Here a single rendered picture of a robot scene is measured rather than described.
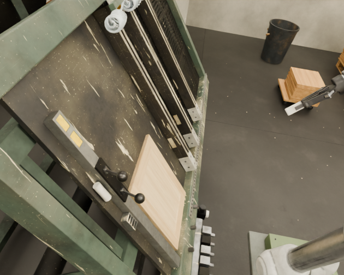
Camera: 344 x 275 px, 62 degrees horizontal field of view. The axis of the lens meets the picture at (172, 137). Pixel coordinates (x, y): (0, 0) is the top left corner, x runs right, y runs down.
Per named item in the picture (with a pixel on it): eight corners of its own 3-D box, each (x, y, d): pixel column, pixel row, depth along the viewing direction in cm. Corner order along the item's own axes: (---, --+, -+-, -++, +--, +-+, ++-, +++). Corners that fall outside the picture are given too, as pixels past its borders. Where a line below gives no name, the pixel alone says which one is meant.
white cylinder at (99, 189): (90, 189, 99) (103, 202, 103) (98, 187, 98) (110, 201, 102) (94, 182, 101) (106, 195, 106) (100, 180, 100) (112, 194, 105)
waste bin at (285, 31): (287, 67, 518) (302, 33, 475) (258, 62, 519) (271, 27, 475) (282, 54, 559) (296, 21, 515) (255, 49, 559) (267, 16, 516)
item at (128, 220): (129, 231, 114) (135, 231, 113) (120, 221, 110) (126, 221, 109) (131, 222, 117) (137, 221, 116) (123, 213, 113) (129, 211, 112)
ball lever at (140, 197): (119, 196, 108) (142, 207, 99) (114, 190, 106) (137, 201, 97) (126, 189, 110) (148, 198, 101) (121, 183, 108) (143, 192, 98)
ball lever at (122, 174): (102, 176, 101) (124, 185, 92) (96, 169, 99) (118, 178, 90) (110, 168, 103) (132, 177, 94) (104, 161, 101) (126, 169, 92)
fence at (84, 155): (171, 268, 139) (179, 267, 137) (42, 122, 86) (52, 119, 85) (173, 257, 143) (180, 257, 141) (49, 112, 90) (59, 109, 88)
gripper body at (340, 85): (338, 72, 112) (315, 84, 116) (343, 75, 105) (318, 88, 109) (347, 88, 113) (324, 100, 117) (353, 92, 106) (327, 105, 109)
